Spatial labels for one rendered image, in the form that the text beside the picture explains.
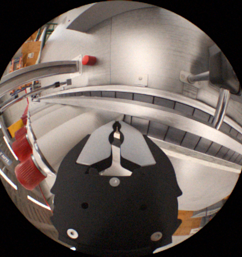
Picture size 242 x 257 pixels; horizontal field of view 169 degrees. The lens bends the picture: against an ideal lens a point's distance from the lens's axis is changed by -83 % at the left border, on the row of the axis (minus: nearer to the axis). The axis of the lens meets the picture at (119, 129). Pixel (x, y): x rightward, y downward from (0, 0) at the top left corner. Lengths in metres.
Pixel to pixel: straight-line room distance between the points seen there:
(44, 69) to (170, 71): 0.34
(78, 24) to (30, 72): 0.21
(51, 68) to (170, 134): 0.37
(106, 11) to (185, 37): 0.22
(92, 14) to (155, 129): 0.37
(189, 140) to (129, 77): 0.19
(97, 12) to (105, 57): 0.18
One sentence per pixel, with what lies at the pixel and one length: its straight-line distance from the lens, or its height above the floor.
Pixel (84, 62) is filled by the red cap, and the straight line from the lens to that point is 0.28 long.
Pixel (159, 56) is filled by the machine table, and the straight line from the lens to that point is 0.21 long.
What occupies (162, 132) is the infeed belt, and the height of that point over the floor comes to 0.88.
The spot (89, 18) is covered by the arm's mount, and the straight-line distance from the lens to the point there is 0.35.
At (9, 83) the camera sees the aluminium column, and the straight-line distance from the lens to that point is 0.30.
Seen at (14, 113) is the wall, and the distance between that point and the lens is 8.01.
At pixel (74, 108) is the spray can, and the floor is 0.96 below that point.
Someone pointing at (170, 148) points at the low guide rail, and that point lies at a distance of 0.15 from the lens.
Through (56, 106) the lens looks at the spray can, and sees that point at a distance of 0.20.
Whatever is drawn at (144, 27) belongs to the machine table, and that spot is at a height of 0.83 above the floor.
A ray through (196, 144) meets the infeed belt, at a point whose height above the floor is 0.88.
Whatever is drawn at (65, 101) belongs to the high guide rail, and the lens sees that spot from 0.16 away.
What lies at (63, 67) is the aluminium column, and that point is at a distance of 0.34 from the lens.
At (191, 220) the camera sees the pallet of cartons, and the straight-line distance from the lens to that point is 3.56.
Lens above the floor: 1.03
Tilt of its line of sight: 47 degrees down
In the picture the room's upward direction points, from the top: 133 degrees counter-clockwise
